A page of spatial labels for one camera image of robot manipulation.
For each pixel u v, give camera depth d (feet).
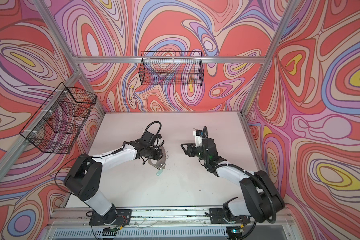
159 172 2.90
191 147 2.46
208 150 2.11
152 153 2.57
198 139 2.52
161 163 3.25
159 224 2.39
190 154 2.46
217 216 2.38
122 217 2.37
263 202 1.36
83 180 1.49
